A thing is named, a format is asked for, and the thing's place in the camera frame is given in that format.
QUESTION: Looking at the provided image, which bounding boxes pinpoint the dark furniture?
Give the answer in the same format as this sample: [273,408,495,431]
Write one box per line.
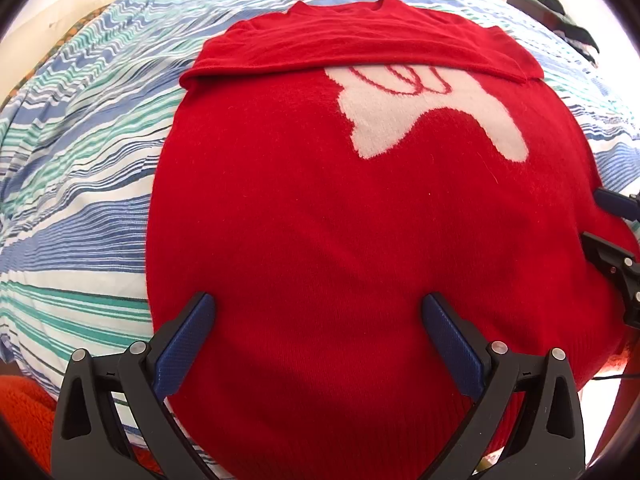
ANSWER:
[506,0,556,20]

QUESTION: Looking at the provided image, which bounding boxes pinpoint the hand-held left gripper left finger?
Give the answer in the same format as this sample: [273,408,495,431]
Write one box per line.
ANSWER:
[50,291,217,480]

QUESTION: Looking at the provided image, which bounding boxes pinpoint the black clothes pile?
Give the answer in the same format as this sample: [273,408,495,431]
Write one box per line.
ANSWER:
[537,0,601,65]

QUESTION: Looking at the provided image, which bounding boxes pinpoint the red sweater with white rabbit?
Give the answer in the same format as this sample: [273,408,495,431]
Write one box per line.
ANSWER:
[145,0,640,480]

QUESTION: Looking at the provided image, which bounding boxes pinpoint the orange fleece blanket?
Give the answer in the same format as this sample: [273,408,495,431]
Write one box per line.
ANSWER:
[0,375,168,480]

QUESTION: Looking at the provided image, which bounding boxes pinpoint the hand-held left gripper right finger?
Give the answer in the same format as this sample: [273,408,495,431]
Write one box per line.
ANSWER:
[421,292,587,480]

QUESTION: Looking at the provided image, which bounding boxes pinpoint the orange green patterned sheet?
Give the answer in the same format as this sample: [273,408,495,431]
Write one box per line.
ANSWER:
[10,2,117,106]

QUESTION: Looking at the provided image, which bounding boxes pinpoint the striped blue green duvet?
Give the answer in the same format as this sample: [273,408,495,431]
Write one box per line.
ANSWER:
[0,0,640,463]

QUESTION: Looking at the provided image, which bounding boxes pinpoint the cream padded headboard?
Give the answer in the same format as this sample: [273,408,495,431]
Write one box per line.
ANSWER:
[0,0,137,61]

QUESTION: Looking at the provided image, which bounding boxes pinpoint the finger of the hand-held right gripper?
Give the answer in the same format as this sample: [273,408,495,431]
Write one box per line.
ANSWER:
[594,187,640,222]
[580,231,640,328]

